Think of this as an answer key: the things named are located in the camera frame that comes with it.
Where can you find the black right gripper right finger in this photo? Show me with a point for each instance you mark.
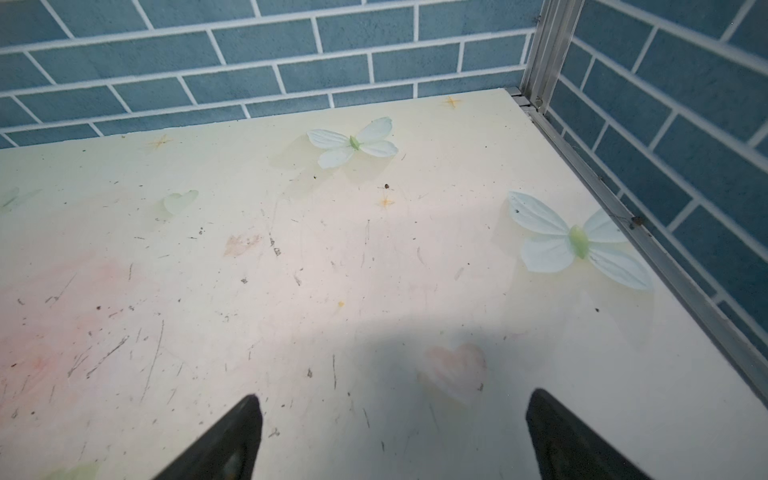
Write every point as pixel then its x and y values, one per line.
pixel 566 448

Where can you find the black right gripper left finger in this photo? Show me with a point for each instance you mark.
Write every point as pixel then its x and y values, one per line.
pixel 227 450

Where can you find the aluminium corner frame post right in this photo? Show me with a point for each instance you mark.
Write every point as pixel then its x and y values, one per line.
pixel 660 107

